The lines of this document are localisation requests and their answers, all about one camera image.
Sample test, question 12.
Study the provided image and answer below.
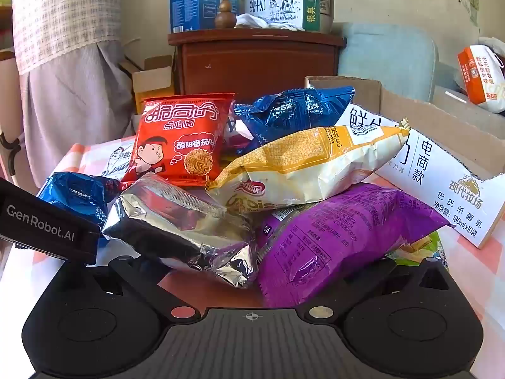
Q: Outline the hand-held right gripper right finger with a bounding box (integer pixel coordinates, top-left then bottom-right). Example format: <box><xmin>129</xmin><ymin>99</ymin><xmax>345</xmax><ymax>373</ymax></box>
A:
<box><xmin>298</xmin><ymin>258</ymin><xmax>450</xmax><ymax>322</ymax></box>

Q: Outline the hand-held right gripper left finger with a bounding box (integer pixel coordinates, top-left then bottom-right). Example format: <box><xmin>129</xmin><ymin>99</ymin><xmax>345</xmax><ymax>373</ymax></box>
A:
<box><xmin>95</xmin><ymin>256</ymin><xmax>200</xmax><ymax>322</ymax></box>

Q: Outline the blue foil chip bag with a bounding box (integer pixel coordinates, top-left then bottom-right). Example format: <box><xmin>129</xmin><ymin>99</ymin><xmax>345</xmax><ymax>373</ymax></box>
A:
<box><xmin>37</xmin><ymin>171</ymin><xmax>121</xmax><ymax>245</ymax></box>
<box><xmin>234</xmin><ymin>86</ymin><xmax>356</xmax><ymax>154</ymax></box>

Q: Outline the purple snack bag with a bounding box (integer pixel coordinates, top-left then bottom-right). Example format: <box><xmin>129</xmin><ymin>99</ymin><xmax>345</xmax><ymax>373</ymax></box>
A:
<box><xmin>256</xmin><ymin>183</ymin><xmax>456</xmax><ymax>309</ymax></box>

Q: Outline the silver foil snack bag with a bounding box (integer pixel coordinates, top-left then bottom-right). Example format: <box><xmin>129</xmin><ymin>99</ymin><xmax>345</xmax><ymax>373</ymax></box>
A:
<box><xmin>102</xmin><ymin>171</ymin><xmax>259</xmax><ymax>289</ymax></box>

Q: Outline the yellow white chip bag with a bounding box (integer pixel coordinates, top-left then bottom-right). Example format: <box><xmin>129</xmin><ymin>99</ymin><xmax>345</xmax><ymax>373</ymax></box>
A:
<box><xmin>206</xmin><ymin>118</ymin><xmax>411</xmax><ymax>214</ymax></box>

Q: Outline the white printed cardboard box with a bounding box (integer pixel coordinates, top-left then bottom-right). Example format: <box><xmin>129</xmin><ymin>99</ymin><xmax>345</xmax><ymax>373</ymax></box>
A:
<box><xmin>304</xmin><ymin>75</ymin><xmax>505</xmax><ymax>249</ymax></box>

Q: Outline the red noodle snack packet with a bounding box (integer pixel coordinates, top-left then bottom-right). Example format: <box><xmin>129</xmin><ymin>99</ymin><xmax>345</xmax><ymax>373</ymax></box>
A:
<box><xmin>120</xmin><ymin>93</ymin><xmax>236</xmax><ymax>190</ymax></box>

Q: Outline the green snack packet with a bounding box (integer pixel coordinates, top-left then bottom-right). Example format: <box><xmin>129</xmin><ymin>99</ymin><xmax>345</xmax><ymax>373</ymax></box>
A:
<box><xmin>384</xmin><ymin>231</ymin><xmax>450</xmax><ymax>273</ymax></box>

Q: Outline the white cartoon snack packet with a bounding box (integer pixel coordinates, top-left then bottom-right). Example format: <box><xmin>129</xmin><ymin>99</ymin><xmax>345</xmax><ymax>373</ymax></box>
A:
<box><xmin>100</xmin><ymin>142</ymin><xmax>137</xmax><ymax>180</ymax></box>

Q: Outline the grey checked curtain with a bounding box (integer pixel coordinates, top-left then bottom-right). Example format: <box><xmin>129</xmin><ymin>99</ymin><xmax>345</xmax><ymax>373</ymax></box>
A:
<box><xmin>12</xmin><ymin>0</ymin><xmax>137</xmax><ymax>186</ymax></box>

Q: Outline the small open cardboard box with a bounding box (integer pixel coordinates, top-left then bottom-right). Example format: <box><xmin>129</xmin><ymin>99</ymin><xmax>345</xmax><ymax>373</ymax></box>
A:
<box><xmin>118</xmin><ymin>54</ymin><xmax>174</xmax><ymax>115</ymax></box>

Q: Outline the light blue sofa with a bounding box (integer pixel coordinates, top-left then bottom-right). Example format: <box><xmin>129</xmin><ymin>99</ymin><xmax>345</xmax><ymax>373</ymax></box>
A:
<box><xmin>337</xmin><ymin>21</ymin><xmax>505</xmax><ymax>119</ymax></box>

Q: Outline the orange white shopping bag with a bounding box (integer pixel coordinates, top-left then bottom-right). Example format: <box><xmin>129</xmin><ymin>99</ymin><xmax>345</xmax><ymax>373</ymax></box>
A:
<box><xmin>458</xmin><ymin>37</ymin><xmax>505</xmax><ymax>113</ymax></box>

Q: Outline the brown wooden cabinet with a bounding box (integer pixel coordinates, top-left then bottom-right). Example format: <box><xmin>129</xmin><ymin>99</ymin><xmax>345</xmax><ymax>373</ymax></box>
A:
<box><xmin>168</xmin><ymin>27</ymin><xmax>347</xmax><ymax>99</ymax></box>

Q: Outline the blue milk carton box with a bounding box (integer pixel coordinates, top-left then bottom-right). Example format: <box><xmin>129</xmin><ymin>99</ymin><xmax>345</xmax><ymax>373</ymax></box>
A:
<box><xmin>169</xmin><ymin>0</ymin><xmax>240</xmax><ymax>34</ymax></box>

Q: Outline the wooden gourd ornament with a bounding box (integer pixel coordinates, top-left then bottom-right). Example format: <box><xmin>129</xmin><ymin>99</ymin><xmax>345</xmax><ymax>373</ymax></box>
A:
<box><xmin>215</xmin><ymin>0</ymin><xmax>237</xmax><ymax>29</ymax></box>

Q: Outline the brown cardboard box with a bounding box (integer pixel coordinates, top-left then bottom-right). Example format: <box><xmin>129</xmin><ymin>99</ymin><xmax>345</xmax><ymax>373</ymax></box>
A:
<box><xmin>318</xmin><ymin>0</ymin><xmax>335</xmax><ymax>34</ymax></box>

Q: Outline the white green milk carton box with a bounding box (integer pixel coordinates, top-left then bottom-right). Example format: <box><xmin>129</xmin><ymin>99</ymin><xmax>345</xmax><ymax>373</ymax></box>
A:
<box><xmin>245</xmin><ymin>0</ymin><xmax>321</xmax><ymax>32</ymax></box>

